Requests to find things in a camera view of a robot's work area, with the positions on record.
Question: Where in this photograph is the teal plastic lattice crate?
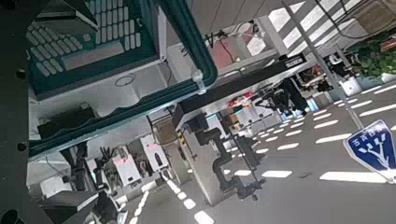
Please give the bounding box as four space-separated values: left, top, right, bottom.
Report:
27 0 219 159

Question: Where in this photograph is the white kiosk machine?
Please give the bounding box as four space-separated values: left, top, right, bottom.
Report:
139 133 171 174
111 153 143 189

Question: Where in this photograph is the black jointed robot arm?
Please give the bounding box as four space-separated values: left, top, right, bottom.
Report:
193 119 268 202

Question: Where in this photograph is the green plant hedge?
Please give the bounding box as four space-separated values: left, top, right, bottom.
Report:
347 28 396 78

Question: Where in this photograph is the red object on workbench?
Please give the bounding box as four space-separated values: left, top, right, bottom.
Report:
228 92 256 109

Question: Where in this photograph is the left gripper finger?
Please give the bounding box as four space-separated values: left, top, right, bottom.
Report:
36 189 101 224
36 0 100 35

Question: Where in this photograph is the black cable bundle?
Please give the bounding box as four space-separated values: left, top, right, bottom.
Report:
203 28 239 63

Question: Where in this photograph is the white workbench with black edge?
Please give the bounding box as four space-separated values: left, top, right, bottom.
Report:
166 15 311 127

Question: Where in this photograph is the blue road sign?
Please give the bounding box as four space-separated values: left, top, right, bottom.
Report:
343 119 396 186

